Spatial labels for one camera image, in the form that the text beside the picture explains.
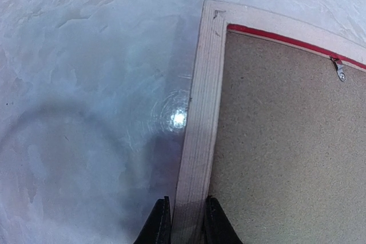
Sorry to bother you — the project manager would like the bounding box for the red wooden picture frame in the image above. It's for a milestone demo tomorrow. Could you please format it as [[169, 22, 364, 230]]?
[[172, 0, 365, 243]]

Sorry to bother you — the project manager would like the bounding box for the brown frame backing board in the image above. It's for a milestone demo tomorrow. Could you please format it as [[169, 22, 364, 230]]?
[[209, 33, 365, 243]]

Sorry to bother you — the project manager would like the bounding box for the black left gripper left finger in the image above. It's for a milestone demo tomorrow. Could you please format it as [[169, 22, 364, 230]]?
[[133, 196, 172, 244]]

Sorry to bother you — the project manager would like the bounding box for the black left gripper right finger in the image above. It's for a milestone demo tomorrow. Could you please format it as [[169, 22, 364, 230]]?
[[203, 195, 243, 244]]

